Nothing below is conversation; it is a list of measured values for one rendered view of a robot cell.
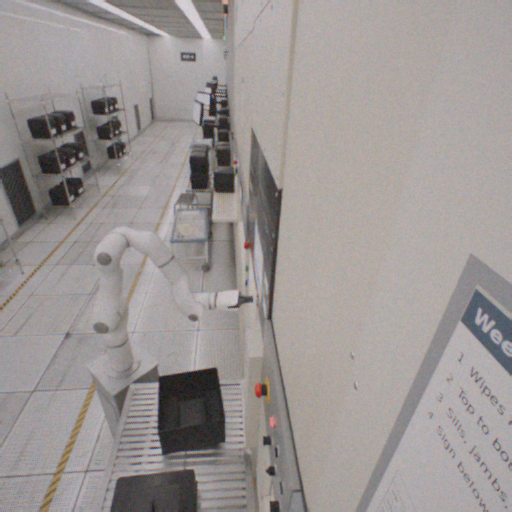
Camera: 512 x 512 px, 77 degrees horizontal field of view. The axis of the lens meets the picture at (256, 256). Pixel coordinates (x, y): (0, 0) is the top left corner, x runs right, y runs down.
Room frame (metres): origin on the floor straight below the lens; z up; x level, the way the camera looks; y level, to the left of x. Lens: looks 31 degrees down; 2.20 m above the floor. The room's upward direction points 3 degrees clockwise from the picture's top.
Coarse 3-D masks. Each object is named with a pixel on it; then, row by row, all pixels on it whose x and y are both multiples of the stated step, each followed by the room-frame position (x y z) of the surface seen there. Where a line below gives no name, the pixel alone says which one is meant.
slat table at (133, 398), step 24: (144, 384) 1.06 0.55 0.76; (240, 384) 1.09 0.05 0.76; (144, 408) 0.93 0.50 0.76; (240, 408) 0.95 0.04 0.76; (120, 432) 0.81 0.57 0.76; (144, 432) 0.81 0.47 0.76; (240, 432) 0.83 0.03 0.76; (120, 456) 0.71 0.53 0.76; (144, 456) 0.71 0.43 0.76; (168, 456) 0.71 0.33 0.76; (192, 456) 0.72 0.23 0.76; (216, 456) 0.72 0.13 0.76; (240, 456) 1.09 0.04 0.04; (216, 480) 0.63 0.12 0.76; (96, 504) 0.53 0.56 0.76; (216, 504) 0.55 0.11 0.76; (240, 504) 0.55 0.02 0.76
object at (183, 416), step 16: (208, 368) 1.04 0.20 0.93; (160, 384) 0.97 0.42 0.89; (176, 384) 1.00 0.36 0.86; (192, 384) 1.02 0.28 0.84; (208, 384) 1.04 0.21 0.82; (160, 400) 0.89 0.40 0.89; (176, 400) 0.97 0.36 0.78; (192, 400) 0.98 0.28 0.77; (208, 400) 0.98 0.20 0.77; (160, 416) 0.82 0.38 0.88; (176, 416) 0.89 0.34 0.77; (192, 416) 0.89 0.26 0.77; (208, 416) 0.90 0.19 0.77; (224, 416) 0.80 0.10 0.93; (160, 432) 0.72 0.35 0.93; (176, 432) 0.73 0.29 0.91; (192, 432) 0.75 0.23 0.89; (208, 432) 0.77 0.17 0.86; (224, 432) 0.79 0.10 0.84; (176, 448) 0.73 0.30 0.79; (192, 448) 0.75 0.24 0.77
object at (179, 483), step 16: (128, 480) 0.57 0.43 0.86; (144, 480) 0.58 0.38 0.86; (160, 480) 0.58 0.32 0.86; (176, 480) 0.58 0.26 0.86; (192, 480) 0.58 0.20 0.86; (112, 496) 0.52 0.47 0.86; (128, 496) 0.52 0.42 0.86; (144, 496) 0.53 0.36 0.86; (160, 496) 0.53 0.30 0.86; (176, 496) 0.53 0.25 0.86; (192, 496) 0.53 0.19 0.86
